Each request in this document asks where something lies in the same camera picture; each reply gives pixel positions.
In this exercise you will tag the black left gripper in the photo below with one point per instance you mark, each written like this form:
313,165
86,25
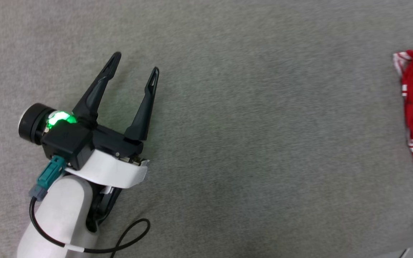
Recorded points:
117,143

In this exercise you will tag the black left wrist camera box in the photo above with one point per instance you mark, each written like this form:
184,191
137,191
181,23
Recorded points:
66,143

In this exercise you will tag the white left camera bracket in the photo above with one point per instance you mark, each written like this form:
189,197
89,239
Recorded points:
113,172

